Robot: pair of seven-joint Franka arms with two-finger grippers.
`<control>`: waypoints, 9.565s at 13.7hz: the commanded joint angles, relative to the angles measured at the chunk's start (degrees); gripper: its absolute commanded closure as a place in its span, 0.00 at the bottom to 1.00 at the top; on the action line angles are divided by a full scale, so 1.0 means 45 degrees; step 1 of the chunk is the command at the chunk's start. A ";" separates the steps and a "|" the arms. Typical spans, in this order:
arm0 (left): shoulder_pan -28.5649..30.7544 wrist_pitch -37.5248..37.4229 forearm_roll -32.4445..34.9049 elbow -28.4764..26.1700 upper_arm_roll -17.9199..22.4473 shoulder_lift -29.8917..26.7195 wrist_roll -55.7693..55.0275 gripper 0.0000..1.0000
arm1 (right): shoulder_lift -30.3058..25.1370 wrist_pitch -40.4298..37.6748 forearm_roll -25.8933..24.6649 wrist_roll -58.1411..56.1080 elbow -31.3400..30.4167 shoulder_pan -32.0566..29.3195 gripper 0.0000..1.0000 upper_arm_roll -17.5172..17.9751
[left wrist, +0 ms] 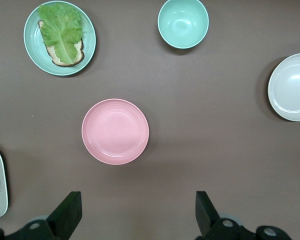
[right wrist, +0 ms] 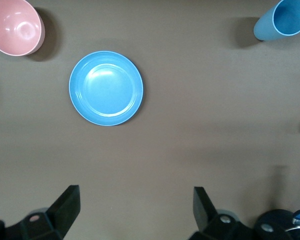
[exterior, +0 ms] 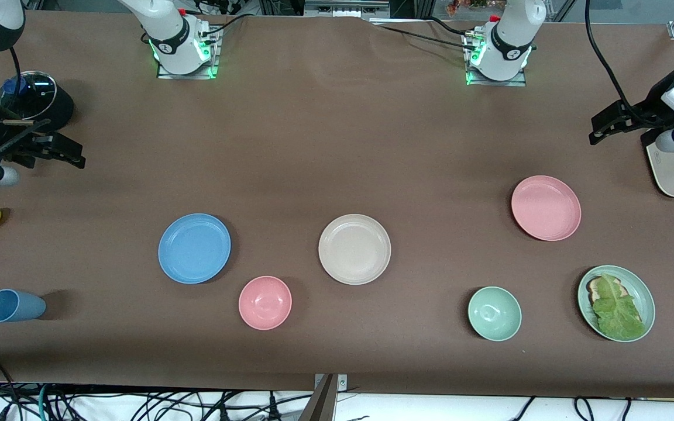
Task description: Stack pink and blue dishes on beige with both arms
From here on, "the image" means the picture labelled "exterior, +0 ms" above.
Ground pink plate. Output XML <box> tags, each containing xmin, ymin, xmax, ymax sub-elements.
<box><xmin>511</xmin><ymin>175</ymin><xmax>582</xmax><ymax>241</ymax></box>

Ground toasted bread slice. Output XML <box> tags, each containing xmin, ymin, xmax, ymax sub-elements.
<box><xmin>586</xmin><ymin>276</ymin><xmax>630</xmax><ymax>305</ymax></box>

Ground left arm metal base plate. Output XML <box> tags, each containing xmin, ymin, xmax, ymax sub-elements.
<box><xmin>466</xmin><ymin>32</ymin><xmax>528</xmax><ymax>87</ymax></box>

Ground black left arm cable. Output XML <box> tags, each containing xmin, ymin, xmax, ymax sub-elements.
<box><xmin>584</xmin><ymin>0</ymin><xmax>674</xmax><ymax>128</ymax></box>

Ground blue plate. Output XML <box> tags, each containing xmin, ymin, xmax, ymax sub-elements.
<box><xmin>158</xmin><ymin>213</ymin><xmax>232</xmax><ymax>285</ymax></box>

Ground black saucepan blue handle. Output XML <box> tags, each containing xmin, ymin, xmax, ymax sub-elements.
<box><xmin>0</xmin><ymin>70</ymin><xmax>75</xmax><ymax>133</ymax></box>

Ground glass lid blue knob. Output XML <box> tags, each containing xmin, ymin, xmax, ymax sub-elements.
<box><xmin>0</xmin><ymin>70</ymin><xmax>58</xmax><ymax>120</ymax></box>

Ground silver metal bracket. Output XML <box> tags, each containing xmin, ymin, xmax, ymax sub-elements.
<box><xmin>314</xmin><ymin>373</ymin><xmax>348</xmax><ymax>394</ymax></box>

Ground grey diagonal bar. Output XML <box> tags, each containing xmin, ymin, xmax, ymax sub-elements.
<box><xmin>299</xmin><ymin>374</ymin><xmax>338</xmax><ymax>421</ymax></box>

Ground beige plate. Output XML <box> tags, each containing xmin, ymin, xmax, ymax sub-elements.
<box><xmin>318</xmin><ymin>214</ymin><xmax>391</xmax><ymax>285</ymax></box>

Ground blue cup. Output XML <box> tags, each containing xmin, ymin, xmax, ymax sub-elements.
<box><xmin>0</xmin><ymin>289</ymin><xmax>47</xmax><ymax>323</ymax></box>

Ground brown table cloth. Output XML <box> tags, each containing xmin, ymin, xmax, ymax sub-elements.
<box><xmin>0</xmin><ymin>11</ymin><xmax>674</xmax><ymax>399</ymax></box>

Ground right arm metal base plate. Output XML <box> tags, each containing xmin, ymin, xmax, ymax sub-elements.
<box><xmin>157</xmin><ymin>26</ymin><xmax>221</xmax><ymax>80</ymax></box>

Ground small pink bowl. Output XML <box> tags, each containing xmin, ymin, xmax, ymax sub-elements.
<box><xmin>238</xmin><ymin>275</ymin><xmax>293</xmax><ymax>331</ymax></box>

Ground small green bowl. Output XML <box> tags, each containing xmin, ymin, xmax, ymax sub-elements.
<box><xmin>467</xmin><ymin>286</ymin><xmax>522</xmax><ymax>342</ymax></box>

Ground green lettuce leaf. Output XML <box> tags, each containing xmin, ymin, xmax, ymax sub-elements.
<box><xmin>592</xmin><ymin>273</ymin><xmax>647</xmax><ymax>341</ymax></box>

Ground grey metal frame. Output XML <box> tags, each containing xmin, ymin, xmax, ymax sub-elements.
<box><xmin>304</xmin><ymin>0</ymin><xmax>390</xmax><ymax>18</ymax></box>

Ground green plate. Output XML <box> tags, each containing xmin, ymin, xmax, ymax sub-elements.
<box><xmin>577</xmin><ymin>265</ymin><xmax>656</xmax><ymax>343</ymax></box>

